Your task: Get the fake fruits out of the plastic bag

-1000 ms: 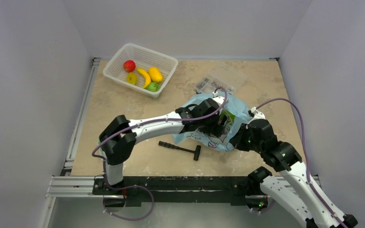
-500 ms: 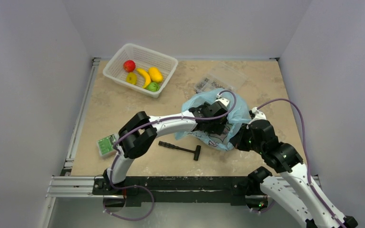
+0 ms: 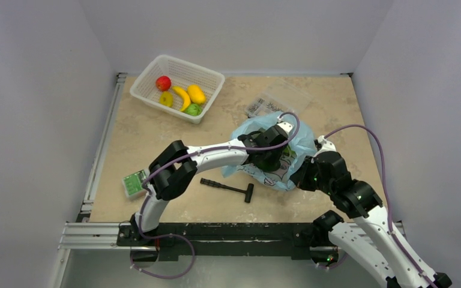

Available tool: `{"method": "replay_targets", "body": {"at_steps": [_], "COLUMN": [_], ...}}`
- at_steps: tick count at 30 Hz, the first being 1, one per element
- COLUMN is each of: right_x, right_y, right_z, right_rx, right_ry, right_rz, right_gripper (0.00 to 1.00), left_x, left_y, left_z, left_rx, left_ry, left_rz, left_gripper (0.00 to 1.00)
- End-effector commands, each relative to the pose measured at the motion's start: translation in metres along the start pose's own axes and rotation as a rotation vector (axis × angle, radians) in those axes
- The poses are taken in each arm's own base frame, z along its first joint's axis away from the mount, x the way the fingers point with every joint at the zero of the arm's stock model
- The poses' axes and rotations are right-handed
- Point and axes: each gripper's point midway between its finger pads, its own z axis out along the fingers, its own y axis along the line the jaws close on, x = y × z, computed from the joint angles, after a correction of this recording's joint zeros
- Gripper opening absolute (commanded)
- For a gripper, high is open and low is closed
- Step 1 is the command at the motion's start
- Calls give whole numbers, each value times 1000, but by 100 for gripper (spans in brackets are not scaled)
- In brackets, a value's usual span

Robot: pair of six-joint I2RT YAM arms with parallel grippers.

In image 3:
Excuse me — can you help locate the light blue plastic bag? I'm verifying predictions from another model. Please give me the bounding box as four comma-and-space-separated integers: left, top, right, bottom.
221, 111, 318, 193

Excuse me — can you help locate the green fake fruit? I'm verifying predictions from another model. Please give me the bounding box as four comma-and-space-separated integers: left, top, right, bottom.
184, 103, 203, 116

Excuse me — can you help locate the yellow fake banana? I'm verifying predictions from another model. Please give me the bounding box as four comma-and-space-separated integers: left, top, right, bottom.
171, 86, 191, 112

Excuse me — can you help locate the yellow round fake fruit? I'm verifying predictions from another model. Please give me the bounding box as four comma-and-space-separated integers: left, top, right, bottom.
158, 91, 173, 107

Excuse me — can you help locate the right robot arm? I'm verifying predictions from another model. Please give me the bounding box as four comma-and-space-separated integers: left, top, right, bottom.
290, 151, 452, 287

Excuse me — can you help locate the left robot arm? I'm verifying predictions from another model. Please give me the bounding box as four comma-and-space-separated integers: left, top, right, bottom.
131, 122, 295, 245

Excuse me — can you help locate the bright green fake lime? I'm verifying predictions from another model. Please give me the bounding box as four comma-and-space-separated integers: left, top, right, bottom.
284, 145, 297, 158

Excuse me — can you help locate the red fake fruit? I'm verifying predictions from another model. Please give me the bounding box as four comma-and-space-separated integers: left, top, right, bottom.
155, 76, 172, 92

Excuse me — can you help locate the clear plastic screw organizer box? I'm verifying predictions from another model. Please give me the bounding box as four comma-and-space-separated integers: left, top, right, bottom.
244, 79, 313, 118

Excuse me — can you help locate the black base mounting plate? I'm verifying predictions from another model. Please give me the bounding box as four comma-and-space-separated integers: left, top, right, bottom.
116, 223, 340, 265

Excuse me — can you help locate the white perforated plastic basket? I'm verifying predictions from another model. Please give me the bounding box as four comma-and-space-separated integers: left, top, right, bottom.
130, 55, 225, 124

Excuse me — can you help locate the green label clear small box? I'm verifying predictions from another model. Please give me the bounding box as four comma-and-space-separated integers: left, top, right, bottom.
122, 169, 149, 201

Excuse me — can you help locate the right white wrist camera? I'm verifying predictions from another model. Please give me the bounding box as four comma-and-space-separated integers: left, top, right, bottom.
314, 135, 337, 156

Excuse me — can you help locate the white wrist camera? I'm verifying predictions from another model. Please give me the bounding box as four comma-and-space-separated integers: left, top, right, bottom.
276, 116, 296, 140
314, 135, 337, 156

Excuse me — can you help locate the black T-handle tool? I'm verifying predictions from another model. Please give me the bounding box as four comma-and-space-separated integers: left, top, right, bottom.
200, 178, 255, 203

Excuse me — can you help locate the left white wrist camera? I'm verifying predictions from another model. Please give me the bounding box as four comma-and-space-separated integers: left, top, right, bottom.
276, 116, 296, 140

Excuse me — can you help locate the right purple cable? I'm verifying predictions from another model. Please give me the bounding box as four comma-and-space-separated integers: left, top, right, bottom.
324, 124, 440, 288

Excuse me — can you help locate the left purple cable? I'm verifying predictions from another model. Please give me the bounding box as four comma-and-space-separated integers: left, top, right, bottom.
137, 112, 301, 241

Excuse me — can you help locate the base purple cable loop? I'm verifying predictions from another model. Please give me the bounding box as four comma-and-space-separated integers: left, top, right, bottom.
129, 232, 197, 280

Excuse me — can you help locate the aluminium frame rail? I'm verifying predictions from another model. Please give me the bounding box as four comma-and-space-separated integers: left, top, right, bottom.
58, 72, 128, 251

